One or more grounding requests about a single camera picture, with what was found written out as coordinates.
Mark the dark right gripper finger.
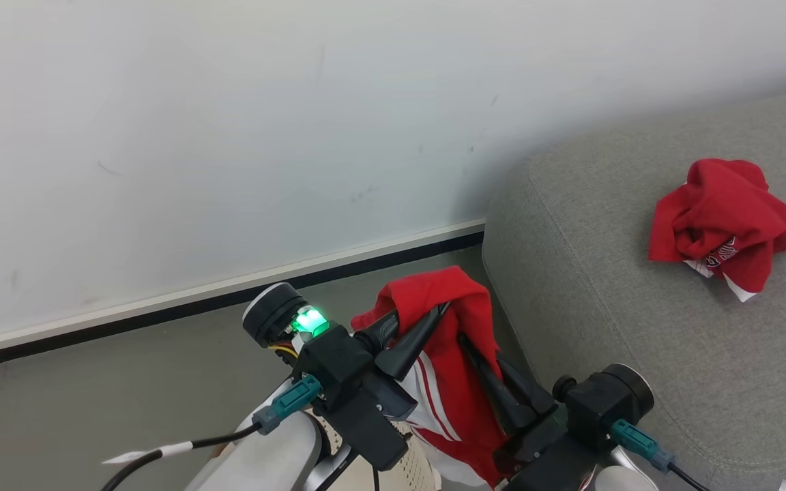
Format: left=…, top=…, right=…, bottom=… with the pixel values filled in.
left=499, top=358, right=557, bottom=415
left=460, top=334, right=538, bottom=434

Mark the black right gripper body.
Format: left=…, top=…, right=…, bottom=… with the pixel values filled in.
left=494, top=406, right=598, bottom=491

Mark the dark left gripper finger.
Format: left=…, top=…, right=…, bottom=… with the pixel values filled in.
left=375, top=302, right=452, bottom=381
left=352, top=312, right=401, bottom=355

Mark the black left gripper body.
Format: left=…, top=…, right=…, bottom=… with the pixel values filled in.
left=291, top=307, right=418, bottom=420

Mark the red garment with white stripes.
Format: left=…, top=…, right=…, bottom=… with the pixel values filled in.
left=351, top=266, right=530, bottom=488

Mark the red garment with white trim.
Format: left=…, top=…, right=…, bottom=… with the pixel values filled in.
left=647, top=158, right=786, bottom=303

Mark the grey fabric sofa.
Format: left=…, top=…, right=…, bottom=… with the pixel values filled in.
left=482, top=87, right=786, bottom=491

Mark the cream perforated laundry basket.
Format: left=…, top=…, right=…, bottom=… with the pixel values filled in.
left=209, top=409, right=443, bottom=491

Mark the white and black baseboard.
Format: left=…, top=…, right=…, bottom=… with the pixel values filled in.
left=0, top=220, right=486, bottom=374

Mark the black cable with teal plug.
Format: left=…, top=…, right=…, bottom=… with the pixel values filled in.
left=610, top=418, right=711, bottom=491
left=101, top=374, right=323, bottom=491

